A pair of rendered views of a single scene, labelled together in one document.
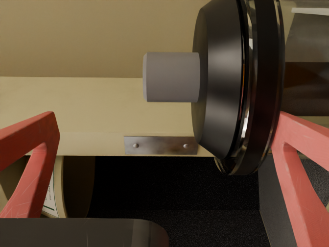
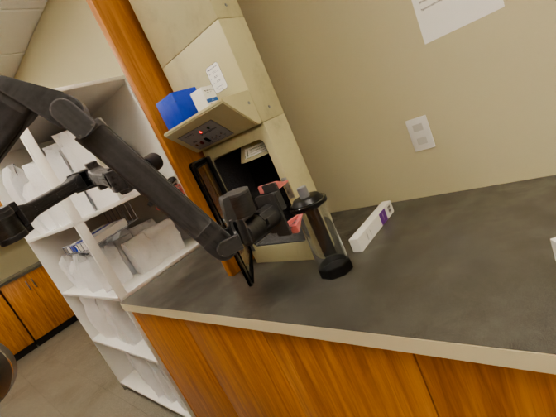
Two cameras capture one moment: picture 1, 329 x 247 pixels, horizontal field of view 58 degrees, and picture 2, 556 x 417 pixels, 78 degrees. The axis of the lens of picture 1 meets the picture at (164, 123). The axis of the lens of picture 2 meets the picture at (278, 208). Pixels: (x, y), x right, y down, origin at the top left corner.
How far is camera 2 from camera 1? 0.78 m
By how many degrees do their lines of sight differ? 15
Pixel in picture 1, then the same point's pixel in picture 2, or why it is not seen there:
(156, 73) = (302, 190)
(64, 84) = (293, 143)
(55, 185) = (257, 154)
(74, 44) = (316, 103)
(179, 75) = (303, 194)
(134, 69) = (316, 139)
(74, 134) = (280, 163)
